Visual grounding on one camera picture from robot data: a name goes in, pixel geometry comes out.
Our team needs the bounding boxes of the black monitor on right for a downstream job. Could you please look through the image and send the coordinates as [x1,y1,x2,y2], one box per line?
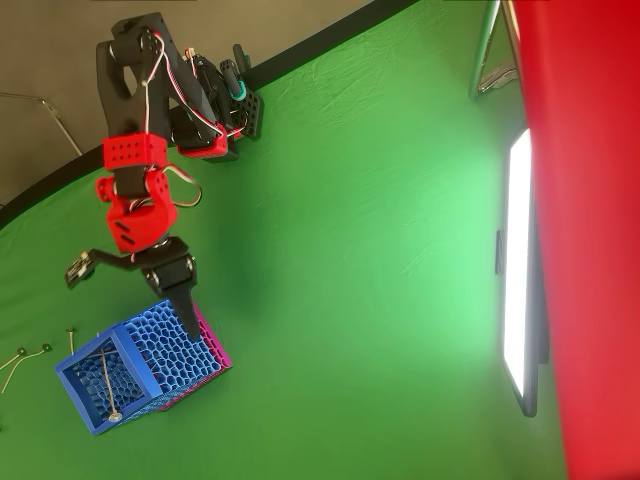
[494,127,551,419]

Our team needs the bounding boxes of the chrome tube stand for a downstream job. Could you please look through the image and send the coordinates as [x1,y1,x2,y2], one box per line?
[467,0,524,104]

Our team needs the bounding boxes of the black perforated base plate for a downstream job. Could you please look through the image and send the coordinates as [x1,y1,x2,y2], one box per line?
[238,88,265,142]

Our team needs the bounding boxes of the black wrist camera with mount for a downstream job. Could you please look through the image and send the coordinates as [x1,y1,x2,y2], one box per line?
[63,244,144,290]

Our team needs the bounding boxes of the large red blurred object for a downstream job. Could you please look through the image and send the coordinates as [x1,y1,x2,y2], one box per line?
[508,0,640,480]

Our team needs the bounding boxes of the red white servo cable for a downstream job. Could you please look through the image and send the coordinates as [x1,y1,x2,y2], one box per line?
[139,32,226,209]

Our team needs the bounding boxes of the thin metal tube frame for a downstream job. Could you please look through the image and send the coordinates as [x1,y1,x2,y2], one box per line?
[0,91,84,157]

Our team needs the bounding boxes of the nails at left edge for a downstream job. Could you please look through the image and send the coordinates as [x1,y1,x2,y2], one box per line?
[1,341,53,394]

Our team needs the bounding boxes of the blue pink mesh basket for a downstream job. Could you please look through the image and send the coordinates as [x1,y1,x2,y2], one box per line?
[53,298,234,438]

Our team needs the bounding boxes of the green table cloth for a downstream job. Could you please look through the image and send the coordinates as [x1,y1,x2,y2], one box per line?
[0,0,569,480]

